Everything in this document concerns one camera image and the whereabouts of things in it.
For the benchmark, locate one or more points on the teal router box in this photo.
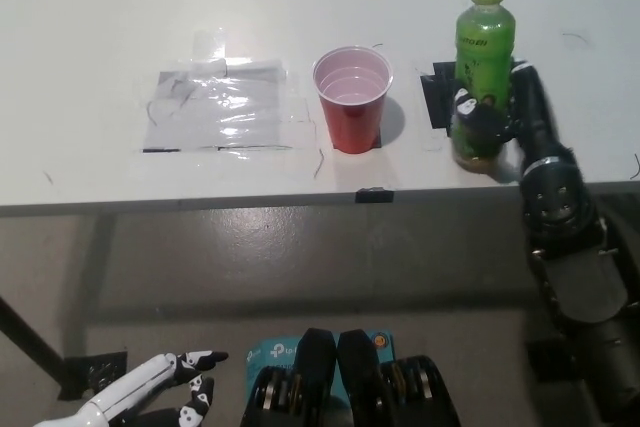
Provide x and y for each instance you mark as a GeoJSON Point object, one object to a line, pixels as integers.
{"type": "Point", "coordinates": [272, 352]}

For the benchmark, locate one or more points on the black tape square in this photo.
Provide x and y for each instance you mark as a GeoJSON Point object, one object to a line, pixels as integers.
{"type": "Point", "coordinates": [440, 97]}

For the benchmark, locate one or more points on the black metal table leg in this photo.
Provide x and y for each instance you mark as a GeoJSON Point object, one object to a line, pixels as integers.
{"type": "Point", "coordinates": [30, 337]}

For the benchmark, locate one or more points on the green tea bottle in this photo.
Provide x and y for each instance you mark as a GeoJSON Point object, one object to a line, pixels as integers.
{"type": "Point", "coordinates": [482, 37]}

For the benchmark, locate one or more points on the black robot body blocks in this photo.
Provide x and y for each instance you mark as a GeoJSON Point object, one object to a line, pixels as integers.
{"type": "Point", "coordinates": [357, 382]}

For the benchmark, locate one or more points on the red plastic cup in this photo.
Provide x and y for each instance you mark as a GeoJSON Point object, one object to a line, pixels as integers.
{"type": "Point", "coordinates": [352, 122]}

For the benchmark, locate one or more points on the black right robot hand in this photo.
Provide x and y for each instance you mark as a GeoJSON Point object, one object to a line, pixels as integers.
{"type": "Point", "coordinates": [537, 127]}

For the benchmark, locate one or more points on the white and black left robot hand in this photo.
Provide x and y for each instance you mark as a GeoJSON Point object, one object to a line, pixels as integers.
{"type": "Point", "coordinates": [130, 387]}

